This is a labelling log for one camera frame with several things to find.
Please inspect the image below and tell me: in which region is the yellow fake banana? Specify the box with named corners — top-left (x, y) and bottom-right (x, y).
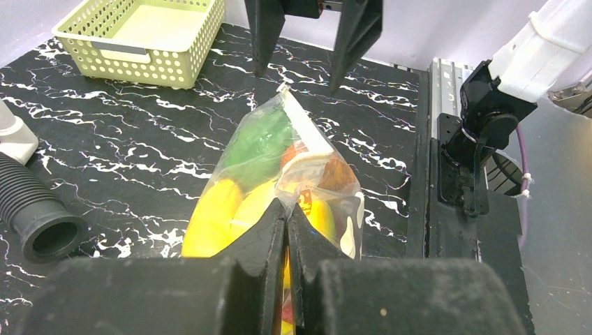
top-left (182, 179), bottom-right (276, 258)

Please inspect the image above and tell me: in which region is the yellow fake lemon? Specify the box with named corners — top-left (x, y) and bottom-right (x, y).
top-left (297, 195), bottom-right (336, 242)

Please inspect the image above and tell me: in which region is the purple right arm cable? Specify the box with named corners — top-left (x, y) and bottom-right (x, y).
top-left (514, 122), bottom-right (532, 251)

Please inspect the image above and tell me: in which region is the green fake pepper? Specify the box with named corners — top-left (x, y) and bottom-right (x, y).
top-left (219, 107), bottom-right (293, 191)

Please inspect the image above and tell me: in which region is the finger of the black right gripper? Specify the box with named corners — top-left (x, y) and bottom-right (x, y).
top-left (329, 0), bottom-right (383, 95)
top-left (244, 0), bottom-right (285, 77)

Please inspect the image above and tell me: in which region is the orange brown fake bread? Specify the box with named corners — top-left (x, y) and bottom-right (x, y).
top-left (318, 155), bottom-right (357, 193)

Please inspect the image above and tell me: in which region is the black corrugated hose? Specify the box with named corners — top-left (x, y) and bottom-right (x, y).
top-left (0, 151), bottom-right (89, 265)

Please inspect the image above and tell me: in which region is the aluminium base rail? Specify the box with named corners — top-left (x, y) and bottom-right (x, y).
top-left (429, 58), bottom-right (474, 138)

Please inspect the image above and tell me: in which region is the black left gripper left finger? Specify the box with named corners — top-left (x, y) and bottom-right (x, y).
top-left (16, 200), bottom-right (286, 334)

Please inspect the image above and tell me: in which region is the pale green perforated basket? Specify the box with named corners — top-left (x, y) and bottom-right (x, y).
top-left (52, 0), bottom-right (225, 89)

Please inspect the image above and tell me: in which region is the white PVC pipe frame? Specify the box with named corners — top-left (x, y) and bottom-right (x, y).
top-left (1, 101), bottom-right (39, 165)

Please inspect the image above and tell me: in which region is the clear zip top bag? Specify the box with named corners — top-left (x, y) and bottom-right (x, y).
top-left (199, 84), bottom-right (365, 334)

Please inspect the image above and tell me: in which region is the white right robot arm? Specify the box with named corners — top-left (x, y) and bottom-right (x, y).
top-left (244, 1), bottom-right (591, 217)

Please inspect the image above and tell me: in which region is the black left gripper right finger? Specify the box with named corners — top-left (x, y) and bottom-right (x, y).
top-left (287, 207), bottom-right (526, 334)

